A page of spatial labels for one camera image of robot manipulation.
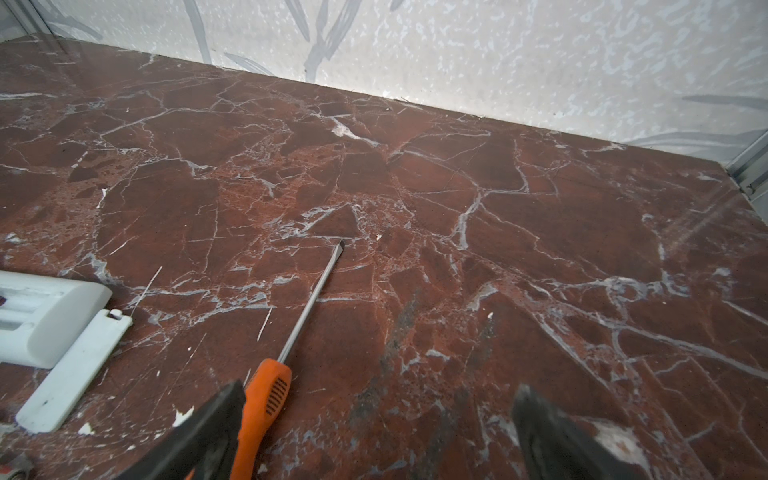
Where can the white remote control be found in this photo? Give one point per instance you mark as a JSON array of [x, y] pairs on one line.
[[41, 317]]

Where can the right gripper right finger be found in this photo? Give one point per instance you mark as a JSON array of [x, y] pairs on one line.
[[554, 447]]

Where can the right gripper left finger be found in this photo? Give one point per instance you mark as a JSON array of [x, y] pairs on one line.
[[202, 447]]

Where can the orange handle screwdriver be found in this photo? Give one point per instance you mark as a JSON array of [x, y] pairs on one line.
[[267, 391]]

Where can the white battery cover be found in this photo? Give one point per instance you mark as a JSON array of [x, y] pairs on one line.
[[52, 402]]

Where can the black AAA battery upper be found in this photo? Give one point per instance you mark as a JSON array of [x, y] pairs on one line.
[[17, 468]]

